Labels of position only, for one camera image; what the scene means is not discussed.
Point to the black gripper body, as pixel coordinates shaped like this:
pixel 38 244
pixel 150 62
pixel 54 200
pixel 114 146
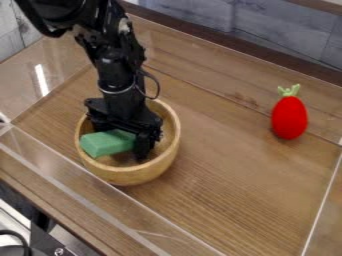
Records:
pixel 122 109

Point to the black metal table mount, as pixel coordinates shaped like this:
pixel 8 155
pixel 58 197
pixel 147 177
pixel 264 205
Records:
pixel 44 245

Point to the clear acrylic tray wall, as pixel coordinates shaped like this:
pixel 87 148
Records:
pixel 243 194

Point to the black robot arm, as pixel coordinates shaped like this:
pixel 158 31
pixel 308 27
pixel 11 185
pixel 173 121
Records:
pixel 103 31

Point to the red toy strawberry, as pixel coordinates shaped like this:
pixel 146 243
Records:
pixel 289 114

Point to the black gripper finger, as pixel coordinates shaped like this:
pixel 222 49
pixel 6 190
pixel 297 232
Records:
pixel 145 144

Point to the brown wooden bowl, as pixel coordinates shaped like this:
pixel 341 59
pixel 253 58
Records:
pixel 121 169

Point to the green foam stick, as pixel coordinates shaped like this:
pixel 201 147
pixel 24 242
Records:
pixel 107 143

